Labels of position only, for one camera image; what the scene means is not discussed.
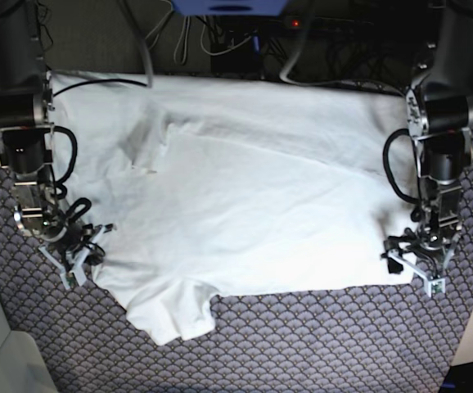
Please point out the black power strip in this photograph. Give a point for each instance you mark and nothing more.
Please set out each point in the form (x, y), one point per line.
(328, 25)

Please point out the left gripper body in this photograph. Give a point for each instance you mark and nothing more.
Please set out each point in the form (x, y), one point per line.
(439, 246)

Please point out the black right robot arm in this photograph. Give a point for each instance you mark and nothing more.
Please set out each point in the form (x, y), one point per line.
(41, 155)

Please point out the fan-patterned grey table cloth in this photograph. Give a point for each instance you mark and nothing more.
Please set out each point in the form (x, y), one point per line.
(357, 339)

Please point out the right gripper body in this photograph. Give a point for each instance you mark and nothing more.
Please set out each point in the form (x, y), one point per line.
(64, 238)

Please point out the white T-shirt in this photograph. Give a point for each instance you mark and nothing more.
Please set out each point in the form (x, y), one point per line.
(224, 187)

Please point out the black box under table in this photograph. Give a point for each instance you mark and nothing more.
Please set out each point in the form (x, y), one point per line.
(234, 53)

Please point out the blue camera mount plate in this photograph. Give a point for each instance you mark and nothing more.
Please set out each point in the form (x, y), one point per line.
(230, 7)

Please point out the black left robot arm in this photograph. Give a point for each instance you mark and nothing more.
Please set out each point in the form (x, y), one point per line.
(440, 118)

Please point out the grey plastic bin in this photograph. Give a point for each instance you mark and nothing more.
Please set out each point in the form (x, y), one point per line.
(22, 368)

